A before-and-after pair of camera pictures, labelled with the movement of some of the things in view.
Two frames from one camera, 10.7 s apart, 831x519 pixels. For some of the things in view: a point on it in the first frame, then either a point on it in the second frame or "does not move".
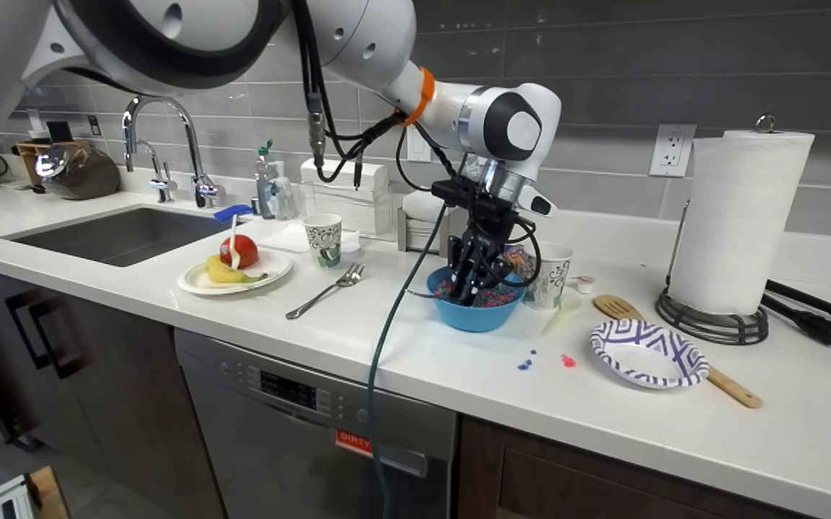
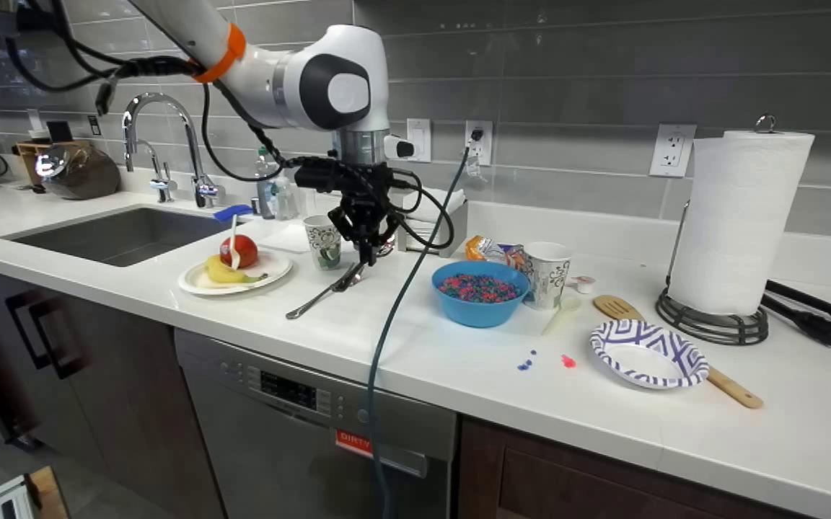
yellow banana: (224, 271) does not move
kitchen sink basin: (128, 236) does not move
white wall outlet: (670, 151) does not move
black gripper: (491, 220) -> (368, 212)
